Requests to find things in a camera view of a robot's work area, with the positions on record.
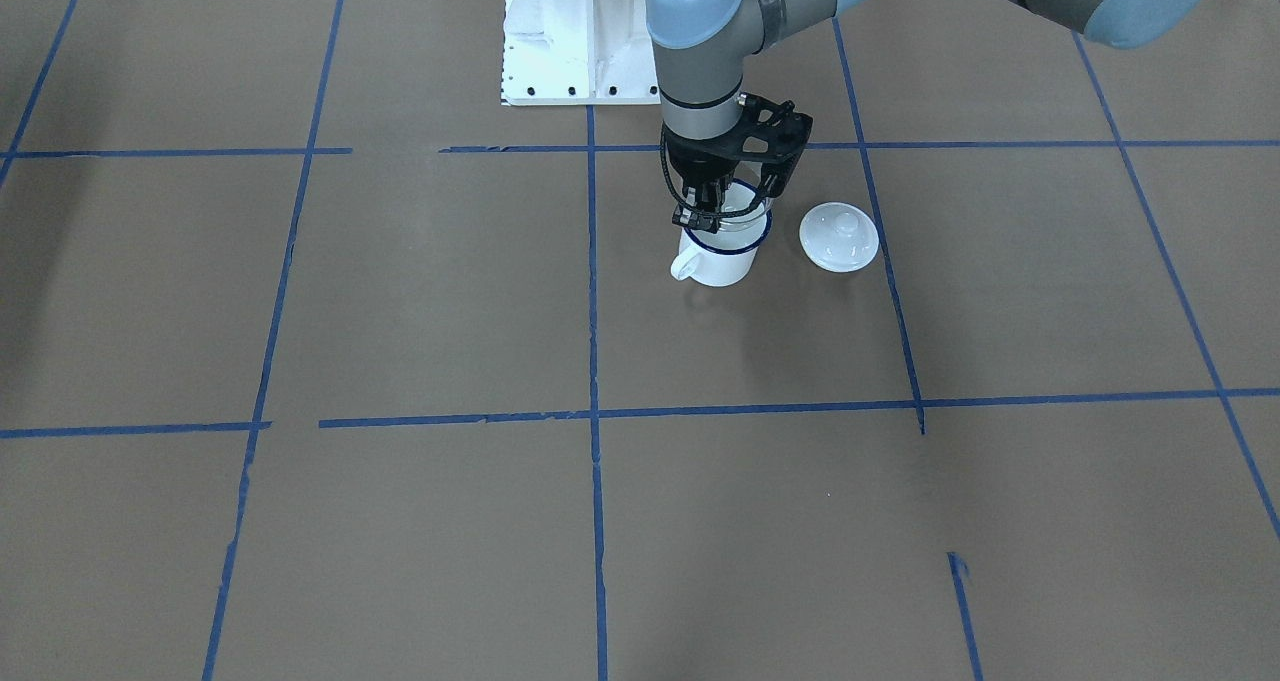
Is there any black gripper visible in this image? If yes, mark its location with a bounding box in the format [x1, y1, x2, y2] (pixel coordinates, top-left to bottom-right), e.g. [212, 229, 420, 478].
[660, 129, 741, 233]

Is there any clear glass funnel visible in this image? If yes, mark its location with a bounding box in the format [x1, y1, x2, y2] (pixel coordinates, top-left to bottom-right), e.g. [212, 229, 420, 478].
[684, 180, 772, 253]

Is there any white enamel cup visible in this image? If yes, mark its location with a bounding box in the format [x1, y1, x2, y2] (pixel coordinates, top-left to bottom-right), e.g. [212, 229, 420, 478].
[669, 212, 773, 288]

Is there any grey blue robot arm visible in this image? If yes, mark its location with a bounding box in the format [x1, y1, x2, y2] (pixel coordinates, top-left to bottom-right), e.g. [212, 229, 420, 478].
[645, 0, 1202, 234]

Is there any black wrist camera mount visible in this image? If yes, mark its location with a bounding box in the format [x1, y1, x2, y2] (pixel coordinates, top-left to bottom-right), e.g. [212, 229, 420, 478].
[709, 93, 813, 220]

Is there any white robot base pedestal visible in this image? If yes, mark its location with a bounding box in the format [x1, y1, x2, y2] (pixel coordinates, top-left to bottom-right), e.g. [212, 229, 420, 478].
[500, 0, 660, 108]

